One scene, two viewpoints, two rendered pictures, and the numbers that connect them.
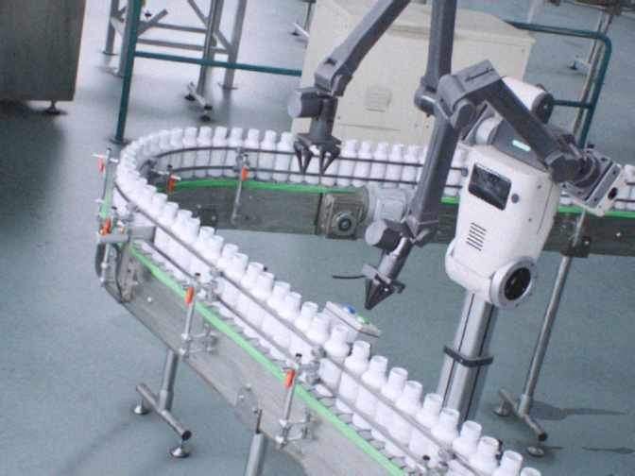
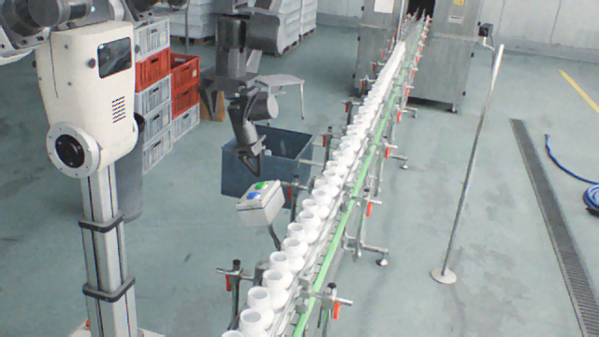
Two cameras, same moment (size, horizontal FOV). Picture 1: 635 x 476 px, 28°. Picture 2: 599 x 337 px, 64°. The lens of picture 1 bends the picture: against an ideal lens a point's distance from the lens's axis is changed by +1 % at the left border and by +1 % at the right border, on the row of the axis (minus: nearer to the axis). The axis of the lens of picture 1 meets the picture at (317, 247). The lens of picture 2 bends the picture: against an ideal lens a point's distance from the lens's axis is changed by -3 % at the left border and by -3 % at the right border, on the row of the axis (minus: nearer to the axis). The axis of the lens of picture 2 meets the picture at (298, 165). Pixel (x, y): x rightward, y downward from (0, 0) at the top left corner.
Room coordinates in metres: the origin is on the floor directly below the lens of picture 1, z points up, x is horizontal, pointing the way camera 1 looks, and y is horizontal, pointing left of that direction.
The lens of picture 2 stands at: (3.48, 0.88, 1.73)
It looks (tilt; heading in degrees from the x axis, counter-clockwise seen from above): 25 degrees down; 234
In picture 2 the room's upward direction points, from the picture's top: 5 degrees clockwise
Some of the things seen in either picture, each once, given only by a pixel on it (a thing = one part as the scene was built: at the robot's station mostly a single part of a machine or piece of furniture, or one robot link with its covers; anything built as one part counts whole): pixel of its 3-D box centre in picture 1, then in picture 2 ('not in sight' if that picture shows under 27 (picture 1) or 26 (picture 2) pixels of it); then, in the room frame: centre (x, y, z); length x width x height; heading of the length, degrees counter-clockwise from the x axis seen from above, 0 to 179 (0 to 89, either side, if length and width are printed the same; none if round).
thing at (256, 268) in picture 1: (250, 295); (293, 258); (2.94, 0.14, 1.08); 0.06 x 0.06 x 0.17
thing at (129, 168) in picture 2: not in sight; (111, 168); (2.81, -2.07, 0.32); 0.45 x 0.45 x 0.64
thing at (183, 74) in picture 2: not in sight; (166, 72); (1.97, -3.37, 0.55); 0.61 x 0.41 x 0.22; 43
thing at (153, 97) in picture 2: not in sight; (132, 94); (2.44, -2.83, 0.55); 0.61 x 0.41 x 0.22; 47
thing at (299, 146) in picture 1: (309, 157); (238, 101); (3.05, 0.07, 1.44); 0.07 x 0.07 x 0.09; 40
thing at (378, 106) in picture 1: (400, 115); not in sight; (7.11, -0.31, 0.59); 1.10 x 0.62 x 1.18; 112
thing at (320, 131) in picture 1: (320, 129); (230, 64); (3.06, 0.05, 1.51); 0.10 x 0.07 x 0.07; 130
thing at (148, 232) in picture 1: (124, 266); not in sight; (3.25, 0.51, 0.96); 0.23 x 0.10 x 0.27; 130
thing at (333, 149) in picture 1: (320, 156); (220, 98); (3.08, 0.04, 1.44); 0.07 x 0.07 x 0.09; 40
